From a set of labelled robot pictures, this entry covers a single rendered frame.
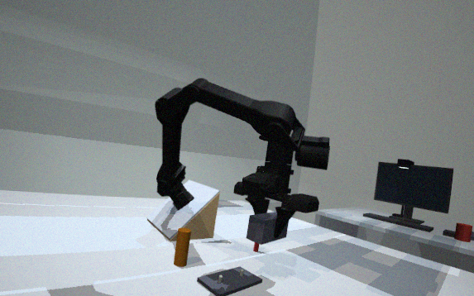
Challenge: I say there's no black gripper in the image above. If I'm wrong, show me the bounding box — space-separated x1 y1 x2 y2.
233 162 319 238

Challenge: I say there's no brown cylinder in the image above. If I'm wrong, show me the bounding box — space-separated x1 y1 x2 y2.
174 227 191 267

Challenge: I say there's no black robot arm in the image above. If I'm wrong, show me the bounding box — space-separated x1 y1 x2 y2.
155 79 330 210

